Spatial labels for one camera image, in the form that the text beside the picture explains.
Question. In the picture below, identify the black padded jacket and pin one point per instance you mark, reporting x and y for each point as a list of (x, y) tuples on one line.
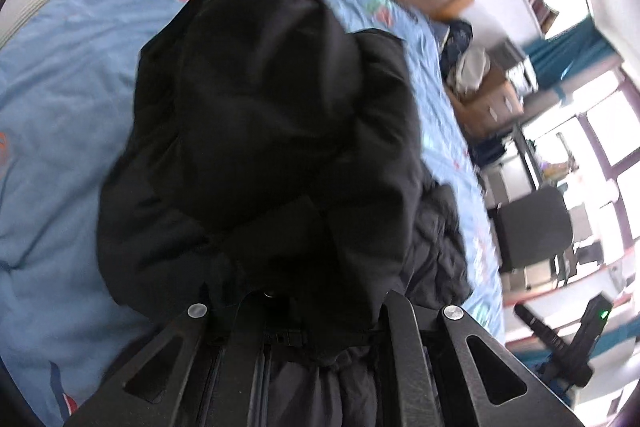
[(270, 147)]

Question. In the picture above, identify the teal curtain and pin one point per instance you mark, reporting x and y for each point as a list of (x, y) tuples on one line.
[(575, 49)]

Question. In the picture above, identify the white crumpled cloth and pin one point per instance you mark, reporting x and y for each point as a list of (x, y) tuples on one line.
[(470, 67)]

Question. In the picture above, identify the dark blue bag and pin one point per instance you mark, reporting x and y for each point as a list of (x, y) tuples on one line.
[(457, 37)]

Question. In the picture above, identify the black office chair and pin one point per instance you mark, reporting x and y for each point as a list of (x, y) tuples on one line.
[(532, 227)]

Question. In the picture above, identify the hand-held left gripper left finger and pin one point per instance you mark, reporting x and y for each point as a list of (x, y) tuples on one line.
[(165, 357)]

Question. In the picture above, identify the light blue printed bed sheet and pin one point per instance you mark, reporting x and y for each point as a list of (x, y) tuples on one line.
[(65, 107)]

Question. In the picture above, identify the window with dark frame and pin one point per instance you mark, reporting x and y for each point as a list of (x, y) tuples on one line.
[(595, 142)]

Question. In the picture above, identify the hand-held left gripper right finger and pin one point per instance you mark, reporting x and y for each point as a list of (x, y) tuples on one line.
[(400, 357)]

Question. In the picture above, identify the grey box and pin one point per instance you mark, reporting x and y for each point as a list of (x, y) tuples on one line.
[(515, 64)]

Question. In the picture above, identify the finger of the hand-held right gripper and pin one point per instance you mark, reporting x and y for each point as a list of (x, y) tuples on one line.
[(550, 339)]

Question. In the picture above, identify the wooden nightstand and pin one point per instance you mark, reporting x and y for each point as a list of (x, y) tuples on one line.
[(492, 104)]

